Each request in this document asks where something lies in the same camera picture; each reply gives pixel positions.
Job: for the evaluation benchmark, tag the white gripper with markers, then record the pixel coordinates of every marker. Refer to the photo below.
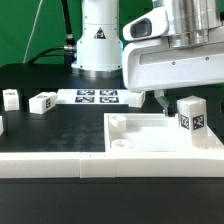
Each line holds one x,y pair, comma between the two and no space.
153,65

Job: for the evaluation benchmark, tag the white square tabletop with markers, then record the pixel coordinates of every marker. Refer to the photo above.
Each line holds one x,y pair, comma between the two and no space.
134,132

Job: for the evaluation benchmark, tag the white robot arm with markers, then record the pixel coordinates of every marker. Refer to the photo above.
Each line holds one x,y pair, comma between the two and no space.
179,43

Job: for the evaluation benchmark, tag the white marker board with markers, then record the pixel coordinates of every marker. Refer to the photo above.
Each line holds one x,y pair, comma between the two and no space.
92,96

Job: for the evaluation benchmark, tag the white U-shaped fence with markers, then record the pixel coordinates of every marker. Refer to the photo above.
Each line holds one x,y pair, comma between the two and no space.
111,164

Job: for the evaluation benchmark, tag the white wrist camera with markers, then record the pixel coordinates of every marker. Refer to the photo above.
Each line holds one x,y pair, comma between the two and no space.
151,25

